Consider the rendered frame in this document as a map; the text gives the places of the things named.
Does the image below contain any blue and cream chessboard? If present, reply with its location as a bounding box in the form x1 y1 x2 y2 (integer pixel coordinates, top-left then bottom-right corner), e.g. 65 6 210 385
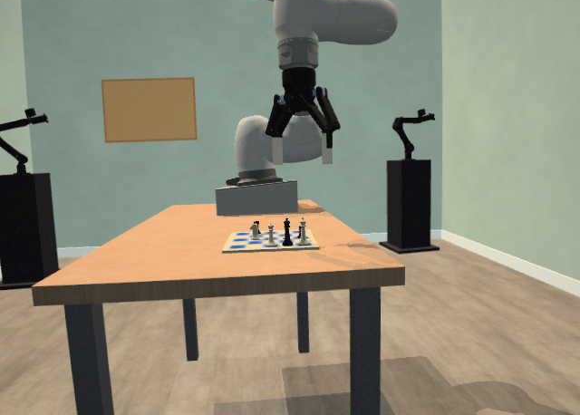
222 229 320 254

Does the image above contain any white knight chess piece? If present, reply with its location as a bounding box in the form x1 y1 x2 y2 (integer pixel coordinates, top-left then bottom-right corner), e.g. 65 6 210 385
250 224 259 240

